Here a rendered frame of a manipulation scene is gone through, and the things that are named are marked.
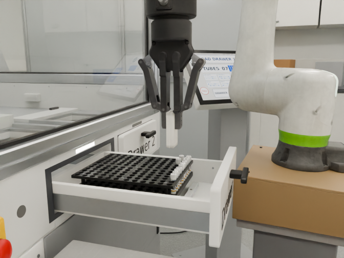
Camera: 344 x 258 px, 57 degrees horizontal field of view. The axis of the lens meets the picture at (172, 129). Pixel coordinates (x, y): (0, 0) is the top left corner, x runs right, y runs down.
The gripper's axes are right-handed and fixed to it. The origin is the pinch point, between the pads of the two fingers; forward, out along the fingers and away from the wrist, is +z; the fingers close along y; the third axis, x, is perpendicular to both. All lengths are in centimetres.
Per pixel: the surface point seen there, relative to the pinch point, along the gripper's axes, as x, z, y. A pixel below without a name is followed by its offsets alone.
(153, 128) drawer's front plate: 48, 10, -21
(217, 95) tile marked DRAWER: 83, 1, -3
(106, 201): -7.5, 13.3, -10.8
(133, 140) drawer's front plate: 29.3, 10.1, -21.0
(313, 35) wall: 363, -47, 69
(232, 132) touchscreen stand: 99, 21, 3
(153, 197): -7.3, 11.3, -1.4
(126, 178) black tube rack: -2.2, 10.4, -9.1
